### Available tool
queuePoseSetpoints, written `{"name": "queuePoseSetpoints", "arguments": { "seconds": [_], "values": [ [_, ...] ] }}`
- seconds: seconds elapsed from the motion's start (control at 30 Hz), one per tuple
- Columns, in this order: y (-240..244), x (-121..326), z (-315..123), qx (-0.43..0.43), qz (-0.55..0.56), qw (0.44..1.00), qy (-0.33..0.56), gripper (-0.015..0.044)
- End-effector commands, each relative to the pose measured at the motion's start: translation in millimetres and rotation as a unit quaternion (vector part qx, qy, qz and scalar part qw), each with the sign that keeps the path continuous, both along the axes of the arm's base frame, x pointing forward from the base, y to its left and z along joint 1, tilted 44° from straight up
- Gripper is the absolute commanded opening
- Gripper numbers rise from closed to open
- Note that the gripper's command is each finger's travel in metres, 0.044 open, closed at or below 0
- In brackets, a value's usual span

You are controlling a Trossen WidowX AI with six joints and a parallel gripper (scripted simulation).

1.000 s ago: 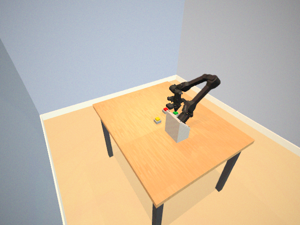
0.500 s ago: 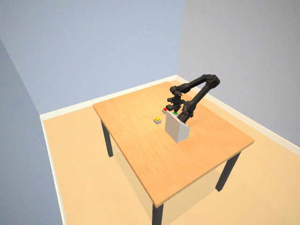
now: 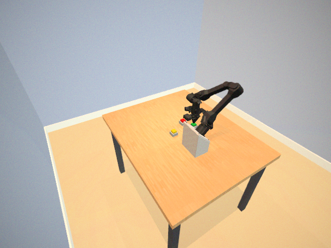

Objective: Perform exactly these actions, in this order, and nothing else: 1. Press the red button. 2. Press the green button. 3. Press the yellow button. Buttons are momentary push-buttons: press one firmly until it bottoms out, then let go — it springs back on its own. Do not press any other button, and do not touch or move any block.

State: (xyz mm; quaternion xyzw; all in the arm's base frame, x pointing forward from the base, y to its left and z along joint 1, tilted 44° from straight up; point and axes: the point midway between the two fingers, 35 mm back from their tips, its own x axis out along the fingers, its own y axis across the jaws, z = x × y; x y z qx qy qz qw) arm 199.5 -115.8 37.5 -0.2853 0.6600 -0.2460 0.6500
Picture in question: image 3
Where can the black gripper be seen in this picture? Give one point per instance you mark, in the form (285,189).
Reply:
(195,114)

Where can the red button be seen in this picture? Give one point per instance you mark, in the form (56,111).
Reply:
(181,122)

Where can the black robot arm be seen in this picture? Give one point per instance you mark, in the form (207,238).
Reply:
(235,90)

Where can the yellow button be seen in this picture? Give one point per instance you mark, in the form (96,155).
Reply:
(173,133)

